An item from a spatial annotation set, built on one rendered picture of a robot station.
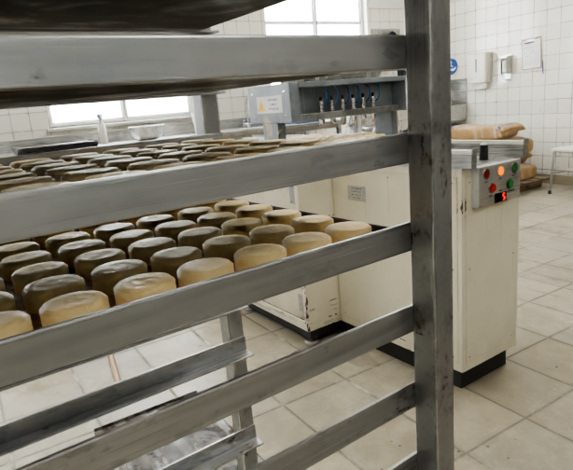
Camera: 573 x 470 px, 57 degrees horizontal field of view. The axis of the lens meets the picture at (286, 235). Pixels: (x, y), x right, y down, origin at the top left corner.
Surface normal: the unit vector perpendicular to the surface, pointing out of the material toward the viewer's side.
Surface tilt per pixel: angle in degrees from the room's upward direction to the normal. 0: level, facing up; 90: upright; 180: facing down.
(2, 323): 0
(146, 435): 90
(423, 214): 90
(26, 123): 90
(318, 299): 90
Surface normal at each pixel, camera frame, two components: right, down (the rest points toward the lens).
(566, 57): -0.84, 0.20
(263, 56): 0.59, 0.15
